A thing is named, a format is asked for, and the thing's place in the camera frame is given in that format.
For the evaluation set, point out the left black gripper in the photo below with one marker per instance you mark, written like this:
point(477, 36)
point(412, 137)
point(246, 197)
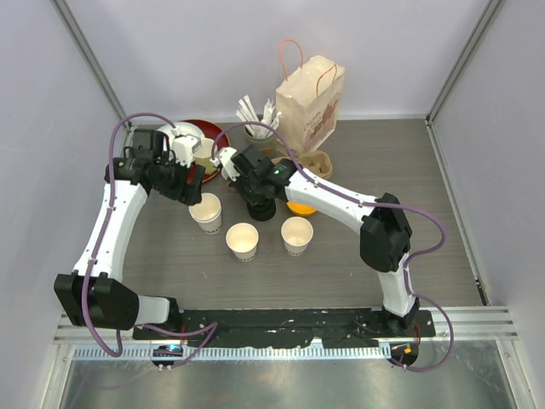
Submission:
point(187, 193)

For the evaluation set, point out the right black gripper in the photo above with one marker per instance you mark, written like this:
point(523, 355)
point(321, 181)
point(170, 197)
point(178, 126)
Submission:
point(237, 187)

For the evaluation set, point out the stack of white paper cups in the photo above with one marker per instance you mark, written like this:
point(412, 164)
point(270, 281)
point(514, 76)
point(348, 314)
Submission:
point(207, 213)

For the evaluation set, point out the stack of black lids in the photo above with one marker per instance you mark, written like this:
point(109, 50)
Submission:
point(262, 211)

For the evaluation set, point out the white paper cup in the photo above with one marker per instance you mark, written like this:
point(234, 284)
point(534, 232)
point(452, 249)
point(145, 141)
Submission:
point(296, 232)
point(242, 239)

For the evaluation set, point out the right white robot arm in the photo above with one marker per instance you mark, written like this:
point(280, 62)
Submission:
point(383, 229)

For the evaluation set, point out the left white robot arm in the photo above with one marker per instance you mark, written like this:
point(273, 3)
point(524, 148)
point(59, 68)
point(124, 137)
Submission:
point(94, 291)

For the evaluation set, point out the paper takeout bag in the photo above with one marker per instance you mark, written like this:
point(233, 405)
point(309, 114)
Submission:
point(308, 100)

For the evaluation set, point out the grey straw holder cup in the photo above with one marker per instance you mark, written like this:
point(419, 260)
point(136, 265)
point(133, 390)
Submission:
point(267, 146)

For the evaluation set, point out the green cup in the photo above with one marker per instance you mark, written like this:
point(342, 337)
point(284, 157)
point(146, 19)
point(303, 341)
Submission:
point(202, 156)

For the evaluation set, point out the orange bowl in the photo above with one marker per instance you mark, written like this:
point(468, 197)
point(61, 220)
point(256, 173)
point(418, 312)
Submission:
point(300, 209)

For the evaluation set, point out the cardboard cup carrier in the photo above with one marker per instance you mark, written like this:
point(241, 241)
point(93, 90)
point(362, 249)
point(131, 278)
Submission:
point(317, 162)

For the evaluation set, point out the white paper plate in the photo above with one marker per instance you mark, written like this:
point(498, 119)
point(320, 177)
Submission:
point(180, 129)

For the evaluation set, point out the red round tray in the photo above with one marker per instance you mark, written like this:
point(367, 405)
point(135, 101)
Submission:
point(210, 131)

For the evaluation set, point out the wrapped white straws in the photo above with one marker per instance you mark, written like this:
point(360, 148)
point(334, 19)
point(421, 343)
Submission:
point(247, 113)

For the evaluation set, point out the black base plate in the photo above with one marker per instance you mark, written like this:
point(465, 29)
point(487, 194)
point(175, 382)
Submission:
point(292, 328)

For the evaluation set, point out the aluminium front rail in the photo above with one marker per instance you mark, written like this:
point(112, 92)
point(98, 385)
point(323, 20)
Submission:
point(315, 351)

